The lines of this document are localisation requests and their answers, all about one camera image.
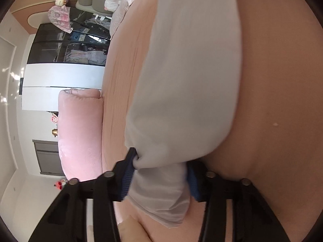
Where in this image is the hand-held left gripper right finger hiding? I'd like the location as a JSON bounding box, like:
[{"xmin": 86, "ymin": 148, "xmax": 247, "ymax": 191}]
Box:
[{"xmin": 187, "ymin": 161, "xmax": 290, "ymax": 242}]

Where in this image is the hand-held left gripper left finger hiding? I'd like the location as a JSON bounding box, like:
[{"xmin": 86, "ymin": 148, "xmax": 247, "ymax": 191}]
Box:
[{"xmin": 29, "ymin": 147, "xmax": 138, "ymax": 242}]

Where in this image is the white belted dress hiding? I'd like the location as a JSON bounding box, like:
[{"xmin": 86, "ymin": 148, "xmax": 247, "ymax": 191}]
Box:
[{"xmin": 125, "ymin": 0, "xmax": 244, "ymax": 228}]

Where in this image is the grey cabinet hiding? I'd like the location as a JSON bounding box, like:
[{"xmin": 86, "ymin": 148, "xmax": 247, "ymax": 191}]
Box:
[{"xmin": 32, "ymin": 139, "xmax": 65, "ymax": 177}]

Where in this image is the pink sheeted bed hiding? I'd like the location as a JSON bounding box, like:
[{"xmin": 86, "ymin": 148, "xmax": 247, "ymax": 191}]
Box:
[{"xmin": 101, "ymin": 0, "xmax": 323, "ymax": 242}]

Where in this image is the white and black wardrobe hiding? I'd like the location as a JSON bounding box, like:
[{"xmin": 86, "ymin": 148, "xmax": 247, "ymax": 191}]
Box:
[{"xmin": 20, "ymin": 21, "xmax": 111, "ymax": 111}]

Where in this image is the pink printed cloth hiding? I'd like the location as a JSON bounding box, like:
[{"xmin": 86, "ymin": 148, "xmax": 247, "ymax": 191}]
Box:
[{"xmin": 48, "ymin": 5, "xmax": 73, "ymax": 34}]

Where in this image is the white charger with cable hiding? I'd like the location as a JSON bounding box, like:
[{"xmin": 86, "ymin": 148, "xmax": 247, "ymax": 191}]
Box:
[{"xmin": 93, "ymin": 14, "xmax": 112, "ymax": 26}]

